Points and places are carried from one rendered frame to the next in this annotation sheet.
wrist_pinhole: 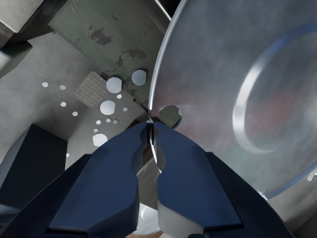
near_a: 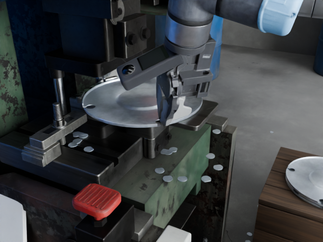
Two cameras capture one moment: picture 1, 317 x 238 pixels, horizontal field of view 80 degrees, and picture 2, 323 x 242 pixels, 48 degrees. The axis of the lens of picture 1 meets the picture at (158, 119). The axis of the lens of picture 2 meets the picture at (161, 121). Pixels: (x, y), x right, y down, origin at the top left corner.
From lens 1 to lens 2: 0.65 m
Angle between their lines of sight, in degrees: 39
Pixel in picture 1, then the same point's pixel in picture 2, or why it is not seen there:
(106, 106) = (182, 178)
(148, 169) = (183, 122)
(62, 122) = not seen: outside the picture
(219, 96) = (148, 114)
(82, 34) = (144, 193)
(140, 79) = (160, 169)
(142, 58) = (148, 171)
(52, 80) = not seen: outside the picture
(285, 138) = not seen: hidden behind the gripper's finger
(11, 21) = (148, 216)
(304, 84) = (136, 96)
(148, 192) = (196, 120)
